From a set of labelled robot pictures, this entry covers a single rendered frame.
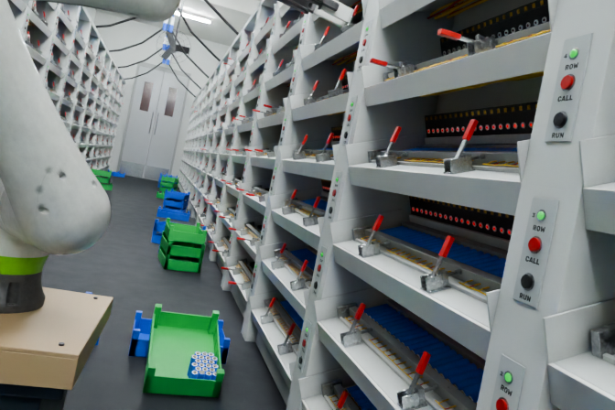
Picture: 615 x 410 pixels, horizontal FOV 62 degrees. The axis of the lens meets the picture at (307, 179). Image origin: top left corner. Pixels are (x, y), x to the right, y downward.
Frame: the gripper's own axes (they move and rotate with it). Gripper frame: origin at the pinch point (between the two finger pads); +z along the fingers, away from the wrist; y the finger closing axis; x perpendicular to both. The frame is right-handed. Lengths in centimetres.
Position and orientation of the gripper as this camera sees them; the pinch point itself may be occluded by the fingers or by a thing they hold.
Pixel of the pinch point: (334, 12)
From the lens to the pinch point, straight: 112.2
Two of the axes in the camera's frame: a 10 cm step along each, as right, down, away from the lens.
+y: -2.9, -0.6, 9.5
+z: 8.9, 3.5, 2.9
